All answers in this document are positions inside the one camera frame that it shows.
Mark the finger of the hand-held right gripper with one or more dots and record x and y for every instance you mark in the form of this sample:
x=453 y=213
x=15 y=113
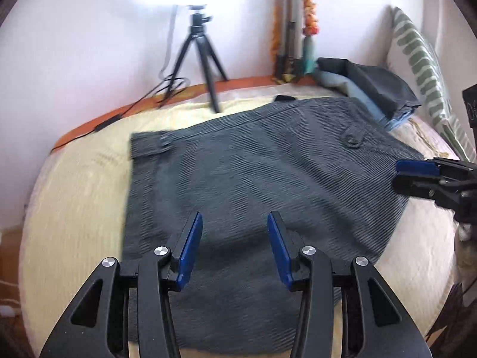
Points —
x=417 y=167
x=417 y=186

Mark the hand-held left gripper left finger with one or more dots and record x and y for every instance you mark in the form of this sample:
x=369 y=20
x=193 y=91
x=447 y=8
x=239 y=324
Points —
x=189 y=250

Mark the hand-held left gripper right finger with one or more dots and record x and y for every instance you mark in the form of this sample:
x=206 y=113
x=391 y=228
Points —
x=280 y=250

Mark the light blue folded cloth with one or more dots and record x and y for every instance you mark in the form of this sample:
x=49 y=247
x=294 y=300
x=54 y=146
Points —
x=400 y=121

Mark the stack of folded clothes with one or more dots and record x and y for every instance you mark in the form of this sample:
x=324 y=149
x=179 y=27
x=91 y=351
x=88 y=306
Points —
x=384 y=85

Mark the green patterned white pillow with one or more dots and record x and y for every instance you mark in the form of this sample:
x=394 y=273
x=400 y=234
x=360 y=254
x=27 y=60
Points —
x=421 y=63

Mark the grey-blue folded cloth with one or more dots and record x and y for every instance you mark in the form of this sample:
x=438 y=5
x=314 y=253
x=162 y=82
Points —
x=346 y=89

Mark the small black object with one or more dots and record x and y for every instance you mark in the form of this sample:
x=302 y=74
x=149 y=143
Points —
x=284 y=99

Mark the black tripod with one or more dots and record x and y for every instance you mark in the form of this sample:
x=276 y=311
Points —
x=208 y=71

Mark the folded silver tripod with garland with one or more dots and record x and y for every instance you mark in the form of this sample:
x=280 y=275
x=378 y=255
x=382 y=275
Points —
x=310 y=15

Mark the folded silver stand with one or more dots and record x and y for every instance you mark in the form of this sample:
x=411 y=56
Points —
x=290 y=26

